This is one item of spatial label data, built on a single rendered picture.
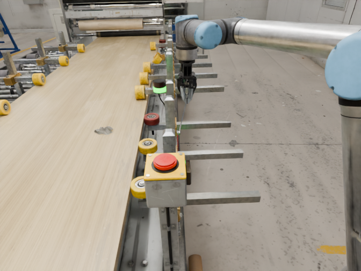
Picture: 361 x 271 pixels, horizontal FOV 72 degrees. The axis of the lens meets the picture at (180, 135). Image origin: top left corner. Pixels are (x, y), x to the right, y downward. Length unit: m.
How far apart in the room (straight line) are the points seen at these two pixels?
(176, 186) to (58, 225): 0.49
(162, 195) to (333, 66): 0.39
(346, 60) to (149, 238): 0.88
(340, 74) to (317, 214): 1.71
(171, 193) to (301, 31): 0.58
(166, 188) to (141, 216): 0.74
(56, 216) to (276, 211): 1.61
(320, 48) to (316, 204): 1.64
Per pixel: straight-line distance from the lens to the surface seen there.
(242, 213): 2.01
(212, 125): 1.31
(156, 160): 0.43
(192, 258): 1.67
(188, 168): 0.43
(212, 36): 0.94
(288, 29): 0.83
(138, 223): 1.13
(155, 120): 1.26
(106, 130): 1.19
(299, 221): 2.08
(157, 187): 0.42
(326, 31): 0.77
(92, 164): 1.02
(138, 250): 1.06
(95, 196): 0.88
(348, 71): 0.55
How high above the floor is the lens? 1.49
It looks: 32 degrees down
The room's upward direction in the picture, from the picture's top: 1 degrees counter-clockwise
